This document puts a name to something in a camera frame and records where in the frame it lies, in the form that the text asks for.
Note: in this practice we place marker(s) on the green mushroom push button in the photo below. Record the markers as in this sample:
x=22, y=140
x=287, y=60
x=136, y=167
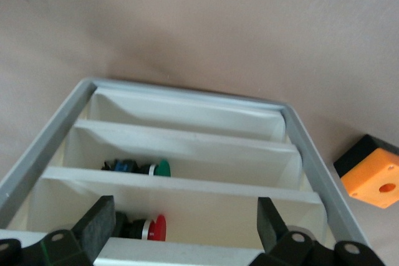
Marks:
x=163, y=168

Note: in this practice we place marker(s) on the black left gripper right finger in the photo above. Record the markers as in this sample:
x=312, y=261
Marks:
x=271, y=228

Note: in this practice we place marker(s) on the orange and black button box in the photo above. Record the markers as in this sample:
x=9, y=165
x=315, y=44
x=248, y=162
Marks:
x=371, y=178

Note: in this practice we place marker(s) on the red mushroom push button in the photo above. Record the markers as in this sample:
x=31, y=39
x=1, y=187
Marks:
x=157, y=227

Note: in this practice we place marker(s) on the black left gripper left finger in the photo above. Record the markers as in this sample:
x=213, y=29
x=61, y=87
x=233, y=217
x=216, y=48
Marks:
x=93, y=228

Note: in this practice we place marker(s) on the white drawer cabinet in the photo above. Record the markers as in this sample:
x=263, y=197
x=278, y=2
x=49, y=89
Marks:
x=40, y=154

